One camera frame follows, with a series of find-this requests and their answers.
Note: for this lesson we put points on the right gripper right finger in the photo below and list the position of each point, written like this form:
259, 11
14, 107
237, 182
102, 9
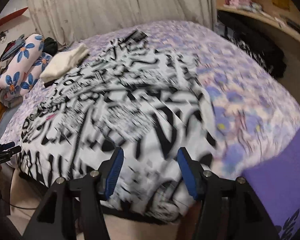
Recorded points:
230, 207

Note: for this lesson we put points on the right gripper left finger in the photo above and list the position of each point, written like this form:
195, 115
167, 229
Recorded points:
54, 217

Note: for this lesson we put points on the black white graffiti jacket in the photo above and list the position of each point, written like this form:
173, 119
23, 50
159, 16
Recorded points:
145, 100

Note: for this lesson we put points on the black clothes under desk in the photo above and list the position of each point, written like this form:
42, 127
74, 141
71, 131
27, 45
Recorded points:
254, 43

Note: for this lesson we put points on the grey clothes pile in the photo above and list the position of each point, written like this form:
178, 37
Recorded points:
10, 51

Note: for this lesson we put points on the purple cloth with print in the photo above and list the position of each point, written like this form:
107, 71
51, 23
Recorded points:
276, 182

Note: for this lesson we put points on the purple floral bed sheet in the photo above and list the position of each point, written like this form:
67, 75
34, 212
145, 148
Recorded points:
256, 117

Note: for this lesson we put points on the pink blue flower pillow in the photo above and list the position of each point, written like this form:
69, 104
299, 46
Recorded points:
23, 71

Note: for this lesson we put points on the folded cream garment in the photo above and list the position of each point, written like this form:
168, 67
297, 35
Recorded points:
62, 62

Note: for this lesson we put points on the black cloth bundle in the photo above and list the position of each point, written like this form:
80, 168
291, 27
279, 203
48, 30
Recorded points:
50, 46

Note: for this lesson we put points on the beige curtain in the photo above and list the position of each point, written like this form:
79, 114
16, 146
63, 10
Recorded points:
68, 21

